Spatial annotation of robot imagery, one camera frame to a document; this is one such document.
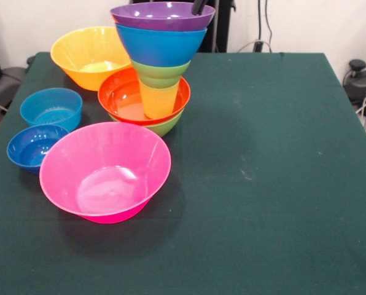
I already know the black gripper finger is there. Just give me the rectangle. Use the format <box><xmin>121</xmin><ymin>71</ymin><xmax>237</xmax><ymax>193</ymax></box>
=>
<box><xmin>191</xmin><ymin>0</ymin><xmax>209</xmax><ymax>16</ymax></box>

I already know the purple plastic bowl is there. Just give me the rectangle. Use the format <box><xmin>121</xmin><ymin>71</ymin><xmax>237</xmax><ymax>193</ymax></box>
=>
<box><xmin>110</xmin><ymin>1</ymin><xmax>216</xmax><ymax>32</ymax></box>

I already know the bright blue plastic bowl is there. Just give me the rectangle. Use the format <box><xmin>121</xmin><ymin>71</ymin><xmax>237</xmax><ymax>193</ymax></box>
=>
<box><xmin>115</xmin><ymin>23</ymin><xmax>208</xmax><ymax>68</ymax></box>

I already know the small green ribbed bowl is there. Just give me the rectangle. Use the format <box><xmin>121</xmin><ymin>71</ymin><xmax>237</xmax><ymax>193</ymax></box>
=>
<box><xmin>130</xmin><ymin>58</ymin><xmax>192</xmax><ymax>89</ymax></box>

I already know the yellow plastic cup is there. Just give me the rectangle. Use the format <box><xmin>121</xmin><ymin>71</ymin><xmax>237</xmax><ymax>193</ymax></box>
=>
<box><xmin>139</xmin><ymin>81</ymin><xmax>180</xmax><ymax>120</ymax></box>

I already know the red plastic bowl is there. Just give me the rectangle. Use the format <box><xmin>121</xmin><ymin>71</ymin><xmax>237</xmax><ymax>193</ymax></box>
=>
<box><xmin>97</xmin><ymin>66</ymin><xmax>192</xmax><ymax>126</ymax></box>

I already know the pink plastic bowl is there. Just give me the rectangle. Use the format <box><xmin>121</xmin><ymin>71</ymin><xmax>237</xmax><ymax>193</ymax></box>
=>
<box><xmin>39</xmin><ymin>121</ymin><xmax>173</xmax><ymax>224</ymax></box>

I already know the large green plastic bowl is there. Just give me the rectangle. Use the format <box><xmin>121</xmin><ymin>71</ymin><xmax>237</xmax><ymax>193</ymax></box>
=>
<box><xmin>107</xmin><ymin>109</ymin><xmax>184</xmax><ymax>138</ymax></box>

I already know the orange plastic bowl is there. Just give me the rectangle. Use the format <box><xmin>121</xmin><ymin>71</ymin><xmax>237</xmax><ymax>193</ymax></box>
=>
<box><xmin>50</xmin><ymin>26</ymin><xmax>133</xmax><ymax>92</ymax></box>

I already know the translucent teal plastic bowl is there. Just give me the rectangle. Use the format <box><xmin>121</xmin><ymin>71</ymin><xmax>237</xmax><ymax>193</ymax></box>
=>
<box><xmin>19</xmin><ymin>87</ymin><xmax>84</xmax><ymax>132</ymax></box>

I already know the small dark blue bowl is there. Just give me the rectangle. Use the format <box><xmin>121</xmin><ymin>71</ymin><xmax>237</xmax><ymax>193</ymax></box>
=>
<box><xmin>6</xmin><ymin>124</ymin><xmax>69</xmax><ymax>175</ymax></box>

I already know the dark green table cloth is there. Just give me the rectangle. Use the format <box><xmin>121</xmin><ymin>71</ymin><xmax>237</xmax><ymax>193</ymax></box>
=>
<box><xmin>0</xmin><ymin>51</ymin><xmax>366</xmax><ymax>295</ymax></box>

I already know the black wall cable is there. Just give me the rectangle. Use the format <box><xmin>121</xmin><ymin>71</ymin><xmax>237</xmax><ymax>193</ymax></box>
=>
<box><xmin>257</xmin><ymin>0</ymin><xmax>273</xmax><ymax>52</ymax></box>

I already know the black pedestal foot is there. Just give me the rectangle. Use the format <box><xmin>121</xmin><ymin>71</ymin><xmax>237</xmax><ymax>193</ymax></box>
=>
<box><xmin>0</xmin><ymin>66</ymin><xmax>27</xmax><ymax>104</ymax></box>
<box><xmin>342</xmin><ymin>59</ymin><xmax>366</xmax><ymax>104</ymax></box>

